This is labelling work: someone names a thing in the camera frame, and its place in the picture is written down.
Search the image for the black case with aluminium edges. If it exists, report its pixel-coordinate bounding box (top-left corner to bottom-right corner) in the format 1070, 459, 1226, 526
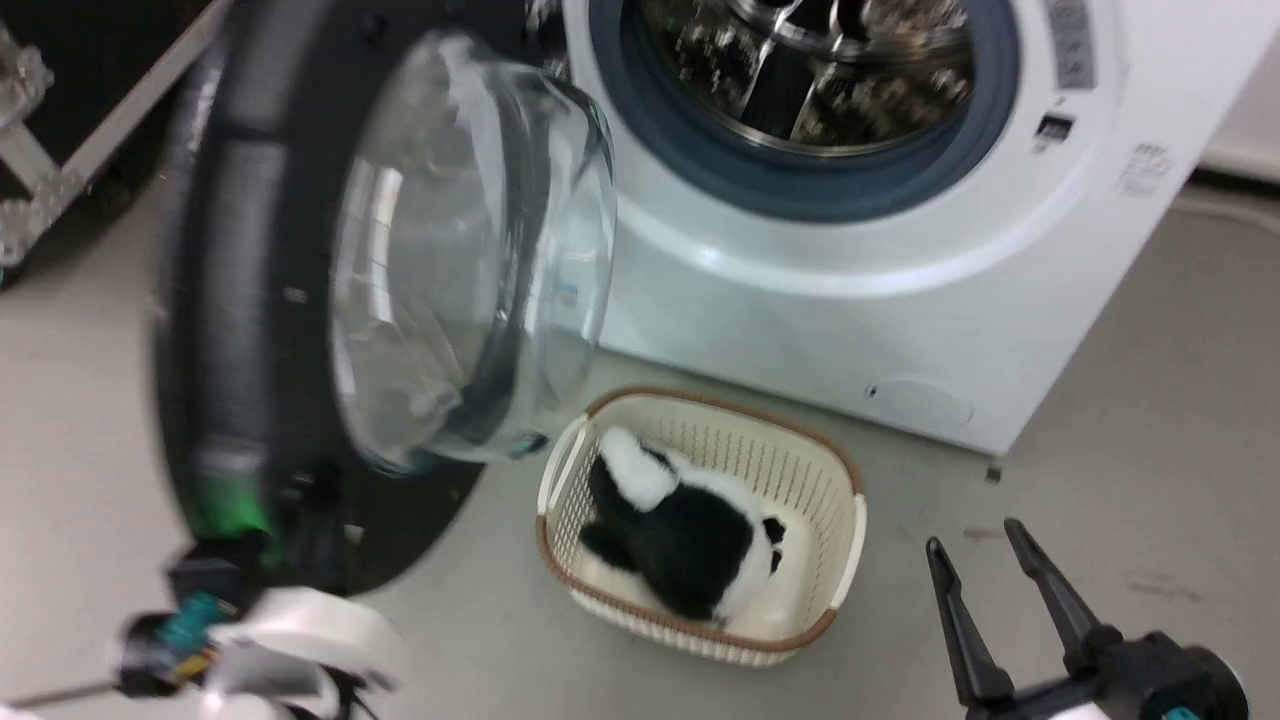
0, 0, 237, 286

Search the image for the small printed washer sticker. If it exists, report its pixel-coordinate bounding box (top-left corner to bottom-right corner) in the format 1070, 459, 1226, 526
1117, 142, 1174, 198

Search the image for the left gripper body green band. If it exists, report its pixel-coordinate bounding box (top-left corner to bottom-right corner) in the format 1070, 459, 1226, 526
165, 450, 291, 613

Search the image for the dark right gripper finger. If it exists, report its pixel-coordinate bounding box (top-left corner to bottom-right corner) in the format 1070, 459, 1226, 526
1003, 518, 1123, 681
925, 537, 1017, 711

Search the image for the round white filter cover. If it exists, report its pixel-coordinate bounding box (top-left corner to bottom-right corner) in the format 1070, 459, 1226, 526
864, 373, 977, 430

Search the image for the cream laundry basket brown rim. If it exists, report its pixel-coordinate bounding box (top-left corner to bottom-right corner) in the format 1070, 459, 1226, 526
535, 387, 868, 668

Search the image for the black and white plush toy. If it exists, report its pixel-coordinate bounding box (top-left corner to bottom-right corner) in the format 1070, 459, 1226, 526
578, 425, 788, 624

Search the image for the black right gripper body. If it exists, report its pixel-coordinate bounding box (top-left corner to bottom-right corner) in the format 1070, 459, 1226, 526
963, 630, 1251, 720

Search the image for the white front-load washing machine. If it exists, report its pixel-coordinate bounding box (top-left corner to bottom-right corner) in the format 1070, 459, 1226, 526
520, 0, 1280, 457

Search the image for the stainless steel washer drum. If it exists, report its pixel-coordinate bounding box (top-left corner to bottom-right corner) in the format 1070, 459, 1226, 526
640, 0, 977, 157

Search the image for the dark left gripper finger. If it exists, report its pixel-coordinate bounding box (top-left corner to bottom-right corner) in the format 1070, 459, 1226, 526
283, 463, 349, 587

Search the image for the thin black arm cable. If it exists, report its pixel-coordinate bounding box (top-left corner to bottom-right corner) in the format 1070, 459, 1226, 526
318, 668, 383, 720

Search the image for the black round glass washer door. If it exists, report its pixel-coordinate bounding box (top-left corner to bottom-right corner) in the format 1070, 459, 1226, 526
150, 0, 619, 601

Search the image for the grey-blue rubber door gasket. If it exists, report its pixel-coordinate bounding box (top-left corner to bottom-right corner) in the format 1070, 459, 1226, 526
588, 0, 1022, 224

